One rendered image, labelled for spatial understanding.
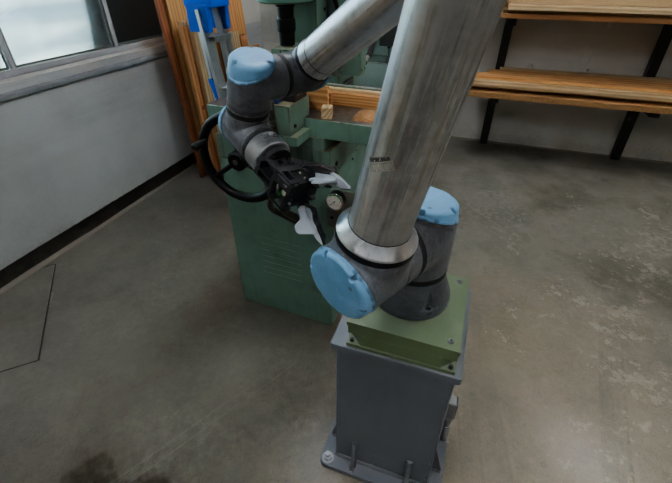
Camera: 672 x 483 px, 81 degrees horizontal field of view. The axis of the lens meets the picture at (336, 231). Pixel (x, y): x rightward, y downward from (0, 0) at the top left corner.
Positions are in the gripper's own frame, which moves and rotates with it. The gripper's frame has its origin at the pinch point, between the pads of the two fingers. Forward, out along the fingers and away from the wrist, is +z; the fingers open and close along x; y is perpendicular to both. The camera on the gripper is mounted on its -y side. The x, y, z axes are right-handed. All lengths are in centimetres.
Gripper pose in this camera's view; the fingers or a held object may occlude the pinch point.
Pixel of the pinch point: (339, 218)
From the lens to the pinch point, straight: 78.0
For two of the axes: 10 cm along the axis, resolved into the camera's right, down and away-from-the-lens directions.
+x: 3.4, -7.1, -6.2
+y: -7.0, 2.4, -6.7
